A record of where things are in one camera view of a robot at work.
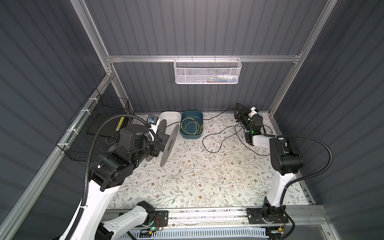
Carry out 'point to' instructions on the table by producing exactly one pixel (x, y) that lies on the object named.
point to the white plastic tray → (172, 118)
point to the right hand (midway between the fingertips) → (236, 104)
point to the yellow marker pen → (120, 123)
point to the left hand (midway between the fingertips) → (155, 135)
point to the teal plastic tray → (191, 124)
